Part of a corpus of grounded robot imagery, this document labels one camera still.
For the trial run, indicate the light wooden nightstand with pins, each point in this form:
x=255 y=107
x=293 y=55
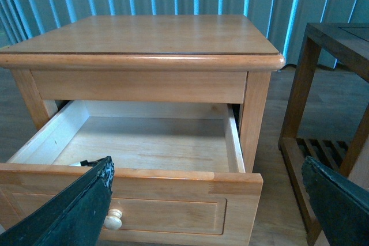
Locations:
x=191 y=59

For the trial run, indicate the pale round top drawer knob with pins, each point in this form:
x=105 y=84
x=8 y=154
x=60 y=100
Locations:
x=113 y=220

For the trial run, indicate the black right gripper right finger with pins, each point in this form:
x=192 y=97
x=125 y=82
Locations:
x=340 y=205

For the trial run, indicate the dark wooden side table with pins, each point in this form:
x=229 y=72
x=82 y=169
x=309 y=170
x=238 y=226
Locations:
x=327 y=111

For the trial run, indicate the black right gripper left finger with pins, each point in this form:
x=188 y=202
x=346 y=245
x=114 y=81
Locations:
x=73 y=217

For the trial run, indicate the wooden drawer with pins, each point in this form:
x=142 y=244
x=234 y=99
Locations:
x=179 y=171

